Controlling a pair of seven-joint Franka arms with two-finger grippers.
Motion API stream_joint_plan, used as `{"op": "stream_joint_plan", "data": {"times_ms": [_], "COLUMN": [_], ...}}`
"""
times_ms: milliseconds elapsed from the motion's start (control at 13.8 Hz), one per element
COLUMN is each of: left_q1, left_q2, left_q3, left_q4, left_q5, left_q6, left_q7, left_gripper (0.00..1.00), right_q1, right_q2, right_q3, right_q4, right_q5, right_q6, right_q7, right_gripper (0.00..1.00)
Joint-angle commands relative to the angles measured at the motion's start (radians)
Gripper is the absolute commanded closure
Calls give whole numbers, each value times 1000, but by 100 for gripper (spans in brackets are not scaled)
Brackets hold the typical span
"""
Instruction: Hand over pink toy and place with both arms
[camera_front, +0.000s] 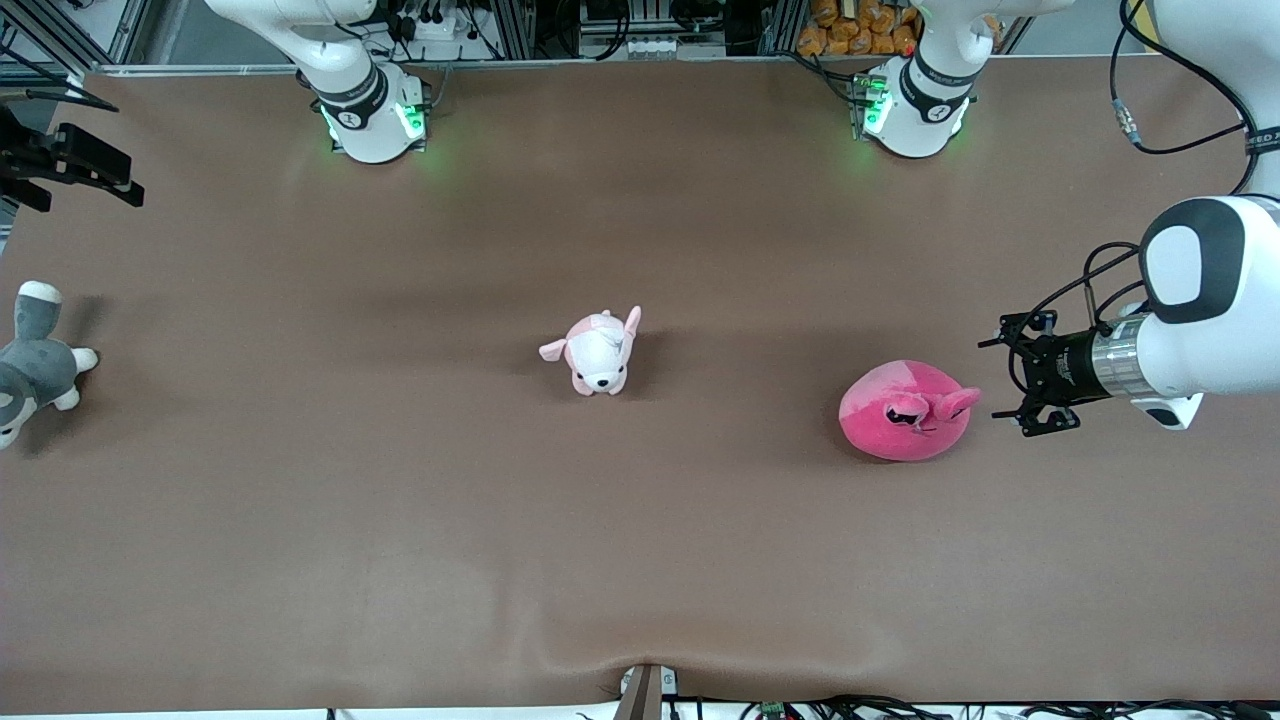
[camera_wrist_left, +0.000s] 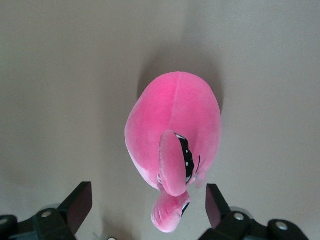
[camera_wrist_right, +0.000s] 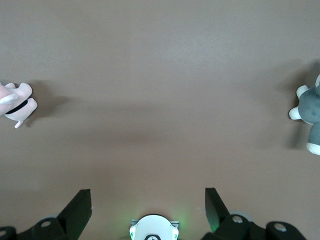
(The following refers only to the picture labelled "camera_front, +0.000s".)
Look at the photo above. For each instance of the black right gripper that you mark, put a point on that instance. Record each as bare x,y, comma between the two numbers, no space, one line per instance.
62,160

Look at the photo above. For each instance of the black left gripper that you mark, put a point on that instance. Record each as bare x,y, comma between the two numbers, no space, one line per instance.
1066,367

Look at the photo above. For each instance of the round hot pink plush toy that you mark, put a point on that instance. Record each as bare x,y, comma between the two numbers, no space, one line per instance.
900,430

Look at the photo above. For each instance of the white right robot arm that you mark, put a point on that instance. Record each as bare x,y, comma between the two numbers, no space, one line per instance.
365,100

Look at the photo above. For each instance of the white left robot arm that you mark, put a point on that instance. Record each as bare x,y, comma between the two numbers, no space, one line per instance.
1200,290

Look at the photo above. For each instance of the grey white husky plush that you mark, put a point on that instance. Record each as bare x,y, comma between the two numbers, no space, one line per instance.
40,370

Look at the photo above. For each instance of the pile of orange snack packets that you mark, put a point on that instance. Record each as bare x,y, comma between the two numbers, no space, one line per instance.
860,30

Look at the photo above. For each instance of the white power strip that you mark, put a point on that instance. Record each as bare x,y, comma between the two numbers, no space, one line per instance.
435,22

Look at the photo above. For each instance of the brown table mat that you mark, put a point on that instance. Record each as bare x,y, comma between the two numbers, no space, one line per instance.
640,550

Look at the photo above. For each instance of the pale pink dog plush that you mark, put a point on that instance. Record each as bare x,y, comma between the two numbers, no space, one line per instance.
598,355

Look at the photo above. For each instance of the metal bracket at table edge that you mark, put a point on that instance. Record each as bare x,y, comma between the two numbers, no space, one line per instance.
645,692

